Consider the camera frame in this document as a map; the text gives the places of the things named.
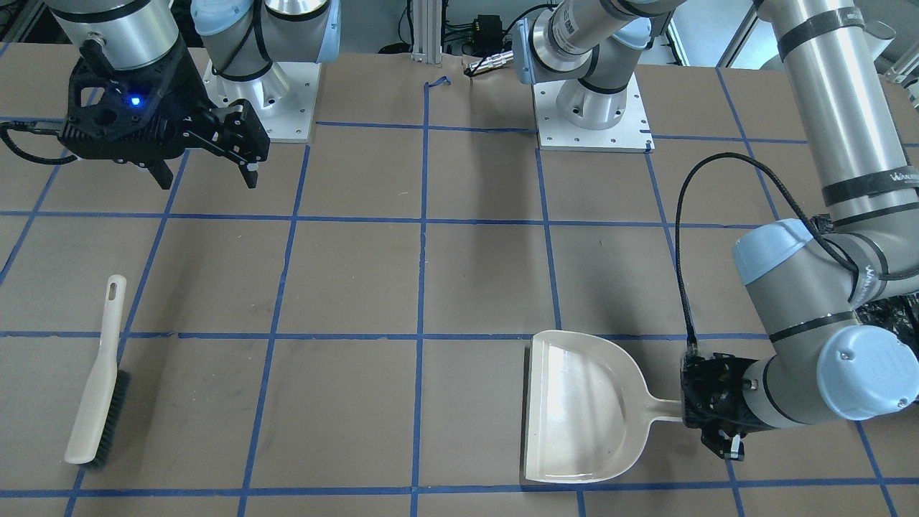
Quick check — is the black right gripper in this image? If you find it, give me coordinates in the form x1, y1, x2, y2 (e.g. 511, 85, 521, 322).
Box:
57, 37, 271, 190

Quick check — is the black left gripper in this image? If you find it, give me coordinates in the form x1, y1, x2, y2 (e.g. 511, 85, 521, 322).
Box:
681, 353, 765, 462

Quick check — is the white hand brush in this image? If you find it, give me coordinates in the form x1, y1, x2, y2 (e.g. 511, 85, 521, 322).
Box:
65, 274, 131, 469

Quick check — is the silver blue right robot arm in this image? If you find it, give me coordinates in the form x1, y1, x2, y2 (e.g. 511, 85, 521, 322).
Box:
47, 1, 341, 190

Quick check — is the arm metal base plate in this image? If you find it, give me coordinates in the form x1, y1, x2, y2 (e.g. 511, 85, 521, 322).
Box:
203, 62, 324, 144
532, 75, 656, 153

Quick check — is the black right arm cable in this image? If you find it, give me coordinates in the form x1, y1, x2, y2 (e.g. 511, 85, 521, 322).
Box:
0, 118, 76, 164

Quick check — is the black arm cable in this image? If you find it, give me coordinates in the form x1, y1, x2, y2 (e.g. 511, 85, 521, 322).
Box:
675, 152, 862, 353
0, 118, 76, 164

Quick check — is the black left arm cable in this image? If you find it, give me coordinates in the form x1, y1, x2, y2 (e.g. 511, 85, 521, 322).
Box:
675, 152, 862, 353

